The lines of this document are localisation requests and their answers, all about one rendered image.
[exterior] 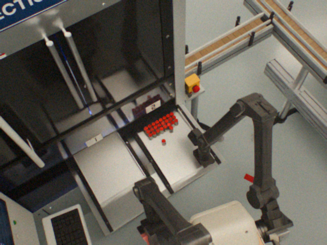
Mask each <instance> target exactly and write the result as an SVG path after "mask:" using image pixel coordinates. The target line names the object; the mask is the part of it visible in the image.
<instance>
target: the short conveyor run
mask: <svg viewBox="0 0 327 245"><path fill-rule="evenodd" d="M263 15H264V12H262V13H260V14H258V15H256V16H254V17H252V18H251V19H249V20H247V21H245V22H244V23H242V24H241V23H240V16H238V17H237V20H236V25H235V28H233V29H230V30H229V31H228V32H226V33H224V34H222V35H220V36H219V37H217V38H215V39H213V40H211V41H209V42H207V43H205V44H203V45H202V46H201V47H199V48H197V49H195V50H193V51H192V52H190V53H189V48H188V45H185V75H186V74H187V73H189V72H191V71H193V72H194V73H195V74H196V75H197V77H200V76H201V75H203V74H205V73H207V72H208V71H210V70H212V69H214V68H216V67H218V66H220V65H221V64H223V63H225V62H227V61H228V60H230V59H232V58H234V57H235V56H237V55H238V54H240V53H242V52H244V51H246V50H248V49H249V48H251V47H253V46H255V45H256V44H259V43H260V42H262V41H263V40H265V39H267V38H268V37H271V35H272V32H273V29H274V26H273V25H272V24H271V23H270V22H271V20H266V19H265V18H264V17H263Z"/></svg>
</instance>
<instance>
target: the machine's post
mask: <svg viewBox="0 0 327 245"><path fill-rule="evenodd" d="M185 6H186V0H171V12H172V40H173V68H174V73H175V96H176V98H174V99H172V100H171V101H172V102H173V104H174V105H175V106H176V105H178V104H179V105H181V104H182V103H183V104H184V101H185Z"/></svg>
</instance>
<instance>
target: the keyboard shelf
mask: <svg viewBox="0 0 327 245"><path fill-rule="evenodd" d="M76 208H78V210H79V213H80V217H81V221H82V224H83V228H84V231H85V234H86V238H87V242H88V245H92V243H91V240H90V235H89V232H88V229H87V226H86V222H85V218H84V215H83V212H82V209H81V206H80V205H79V204H77V205H74V206H71V207H68V208H66V209H63V210H61V211H59V212H57V213H54V214H51V215H49V216H46V217H44V218H42V224H43V228H44V232H45V236H46V240H47V243H48V245H57V243H56V238H55V234H54V231H53V227H52V223H51V218H53V217H56V216H59V215H62V214H64V213H65V212H68V211H70V210H73V209H76Z"/></svg>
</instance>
